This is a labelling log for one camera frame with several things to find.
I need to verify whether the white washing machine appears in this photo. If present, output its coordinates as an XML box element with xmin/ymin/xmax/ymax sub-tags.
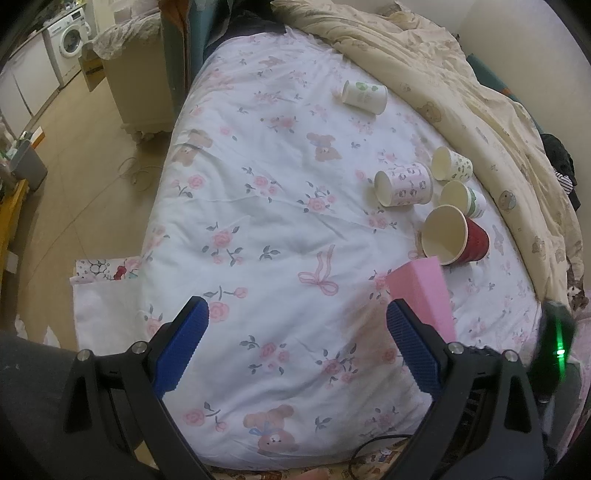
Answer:
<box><xmin>46</xmin><ymin>7</ymin><xmax>95</xmax><ymax>86</ymax></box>

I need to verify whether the red paper cup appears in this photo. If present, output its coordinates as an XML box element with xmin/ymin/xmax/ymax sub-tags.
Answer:
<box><xmin>421</xmin><ymin>204</ymin><xmax>490</xmax><ymax>266</ymax></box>

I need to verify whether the white floor cable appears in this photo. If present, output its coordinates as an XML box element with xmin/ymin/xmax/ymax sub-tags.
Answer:
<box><xmin>117</xmin><ymin>157</ymin><xmax>160</xmax><ymax>190</ymax></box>

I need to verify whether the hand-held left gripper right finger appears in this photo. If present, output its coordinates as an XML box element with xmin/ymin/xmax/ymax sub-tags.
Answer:
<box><xmin>385</xmin><ymin>298</ymin><xmax>548</xmax><ymax>480</ymax></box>

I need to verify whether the white green-print paper cup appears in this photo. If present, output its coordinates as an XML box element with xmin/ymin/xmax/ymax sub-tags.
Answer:
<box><xmin>341</xmin><ymin>80</ymin><xmax>389</xmax><ymax>116</ymax></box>

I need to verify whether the grey bin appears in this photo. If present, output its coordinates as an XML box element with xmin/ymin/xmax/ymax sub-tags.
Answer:
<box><xmin>9</xmin><ymin>138</ymin><xmax>49</xmax><ymax>190</ymax></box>

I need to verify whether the pink patterned paper cup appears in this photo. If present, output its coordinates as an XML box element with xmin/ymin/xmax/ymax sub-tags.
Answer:
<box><xmin>373</xmin><ymin>161</ymin><xmax>435</xmax><ymax>208</ymax></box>

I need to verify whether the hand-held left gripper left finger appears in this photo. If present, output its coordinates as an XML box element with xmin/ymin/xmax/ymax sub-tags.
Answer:
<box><xmin>62</xmin><ymin>296</ymin><xmax>218</xmax><ymax>480</ymax></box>

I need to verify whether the white printed cloth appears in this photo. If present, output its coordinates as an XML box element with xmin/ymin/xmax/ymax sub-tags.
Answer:
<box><xmin>69</xmin><ymin>256</ymin><xmax>144</xmax><ymax>288</ymax></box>

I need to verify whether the yellow table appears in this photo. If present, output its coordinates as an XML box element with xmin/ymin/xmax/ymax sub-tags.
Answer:
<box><xmin>0</xmin><ymin>178</ymin><xmax>28</xmax><ymax>278</ymax></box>

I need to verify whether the white storage cart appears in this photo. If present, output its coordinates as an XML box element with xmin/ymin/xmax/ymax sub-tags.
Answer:
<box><xmin>102</xmin><ymin>34</ymin><xmax>178</xmax><ymax>139</ymax></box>

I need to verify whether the cream dark-patterned paper cup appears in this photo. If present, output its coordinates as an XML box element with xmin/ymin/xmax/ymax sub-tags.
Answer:
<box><xmin>431</xmin><ymin>146</ymin><xmax>475</xmax><ymax>182</ymax></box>

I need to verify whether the floral lace cloth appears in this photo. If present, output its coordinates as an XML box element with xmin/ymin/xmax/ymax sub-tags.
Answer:
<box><xmin>92</xmin><ymin>21</ymin><xmax>164</xmax><ymax>61</ymax></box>

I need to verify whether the white floral bed sheet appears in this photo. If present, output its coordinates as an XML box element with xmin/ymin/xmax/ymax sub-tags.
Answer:
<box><xmin>74</xmin><ymin>32</ymin><xmax>546</xmax><ymax>472</ymax></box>

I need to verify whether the cardboard box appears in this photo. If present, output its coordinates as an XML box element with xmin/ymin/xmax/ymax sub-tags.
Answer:
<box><xmin>78</xmin><ymin>44</ymin><xmax>109</xmax><ymax>93</ymax></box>

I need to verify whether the pink box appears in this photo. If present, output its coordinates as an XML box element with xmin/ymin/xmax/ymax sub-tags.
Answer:
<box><xmin>385</xmin><ymin>257</ymin><xmax>458</xmax><ymax>342</ymax></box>

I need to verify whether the beige bear-print duvet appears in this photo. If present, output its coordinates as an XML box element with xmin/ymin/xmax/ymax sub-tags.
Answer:
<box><xmin>270</xmin><ymin>0</ymin><xmax>585</xmax><ymax>303</ymax></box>

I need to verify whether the dark clothing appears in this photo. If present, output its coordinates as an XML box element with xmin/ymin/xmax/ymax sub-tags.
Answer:
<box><xmin>540</xmin><ymin>133</ymin><xmax>583</xmax><ymax>209</ymax></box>

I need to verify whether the teal bed headboard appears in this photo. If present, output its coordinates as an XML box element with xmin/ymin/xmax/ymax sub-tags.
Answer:
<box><xmin>159</xmin><ymin>0</ymin><xmax>211</xmax><ymax>99</ymax></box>

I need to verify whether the white cabinet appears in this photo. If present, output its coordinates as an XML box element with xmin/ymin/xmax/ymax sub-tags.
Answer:
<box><xmin>0</xmin><ymin>34</ymin><xmax>61</xmax><ymax>134</ymax></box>

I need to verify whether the black cable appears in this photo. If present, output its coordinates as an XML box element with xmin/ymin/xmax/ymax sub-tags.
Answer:
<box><xmin>348</xmin><ymin>434</ymin><xmax>416</xmax><ymax>480</ymax></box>

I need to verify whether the green striped paper cup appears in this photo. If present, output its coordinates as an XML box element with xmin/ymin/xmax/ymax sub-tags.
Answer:
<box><xmin>438</xmin><ymin>180</ymin><xmax>488</xmax><ymax>219</ymax></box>

